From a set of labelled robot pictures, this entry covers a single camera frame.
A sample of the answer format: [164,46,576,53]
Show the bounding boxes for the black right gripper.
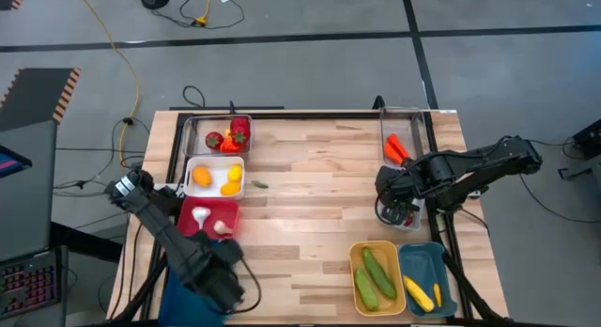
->
[374,164,426,225]

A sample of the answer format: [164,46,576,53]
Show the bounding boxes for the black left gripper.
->
[194,241,246,313]

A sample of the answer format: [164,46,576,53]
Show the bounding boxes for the grey plastic bin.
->
[375,195,426,233]

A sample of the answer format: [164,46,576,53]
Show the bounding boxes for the orange carrot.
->
[387,132,410,163]
[382,141,404,166]

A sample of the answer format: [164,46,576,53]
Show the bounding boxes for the dark green cucumber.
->
[361,246,398,301]

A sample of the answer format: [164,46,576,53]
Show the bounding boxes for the white mushroom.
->
[191,206,212,230]

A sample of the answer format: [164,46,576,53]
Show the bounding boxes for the light green cucumber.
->
[353,266,379,313]

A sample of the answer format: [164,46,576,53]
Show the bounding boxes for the yellow squash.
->
[403,274,436,314]

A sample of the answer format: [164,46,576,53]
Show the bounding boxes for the yellow round fruit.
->
[219,179,242,197]

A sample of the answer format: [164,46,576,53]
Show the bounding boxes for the yellow-orange bell pepper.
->
[192,164,213,189]

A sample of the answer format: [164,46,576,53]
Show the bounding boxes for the bright red bell pepper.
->
[219,137,243,154]

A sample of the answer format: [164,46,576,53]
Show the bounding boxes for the red tomato green stem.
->
[205,131,225,151]

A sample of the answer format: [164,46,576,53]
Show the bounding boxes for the orange-yellow plastic bin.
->
[349,240,408,318]

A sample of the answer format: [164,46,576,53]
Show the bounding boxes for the large blue plastic bin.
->
[158,241,236,327]

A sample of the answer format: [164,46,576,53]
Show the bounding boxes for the teal plastic bin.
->
[398,241,459,319]

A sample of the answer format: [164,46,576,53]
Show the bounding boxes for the red plastic bin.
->
[176,196,241,240]

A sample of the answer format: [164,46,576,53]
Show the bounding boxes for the narrow clear plastic bin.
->
[378,106,429,168]

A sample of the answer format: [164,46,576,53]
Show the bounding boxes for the white plastic bin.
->
[182,156,246,200]

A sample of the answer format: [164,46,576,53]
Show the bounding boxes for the black desk base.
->
[49,221,124,264]

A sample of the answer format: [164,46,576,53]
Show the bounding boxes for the wide clear plastic bin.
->
[180,114,254,158]

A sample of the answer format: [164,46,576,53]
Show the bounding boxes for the thin black bar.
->
[168,105,286,112]

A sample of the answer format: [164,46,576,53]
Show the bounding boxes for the black backlit keyboard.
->
[0,249,62,321]

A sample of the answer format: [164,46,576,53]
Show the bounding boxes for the black equipment box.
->
[571,118,601,162]

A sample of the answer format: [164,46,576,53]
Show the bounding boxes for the grey desk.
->
[0,119,60,263]

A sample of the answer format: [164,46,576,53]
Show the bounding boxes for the black computer monitor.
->
[0,145,33,179]

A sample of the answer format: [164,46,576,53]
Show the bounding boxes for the black metal bracket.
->
[557,166,593,181]

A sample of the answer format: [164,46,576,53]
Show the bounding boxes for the thin black cable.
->
[181,85,207,109]

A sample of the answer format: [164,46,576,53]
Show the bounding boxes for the yellow hanging cable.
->
[73,0,143,171]

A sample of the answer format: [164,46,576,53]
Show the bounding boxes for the yellow power plug cord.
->
[193,0,218,28]

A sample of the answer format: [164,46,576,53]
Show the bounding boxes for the black floor cable loop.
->
[149,0,246,31]

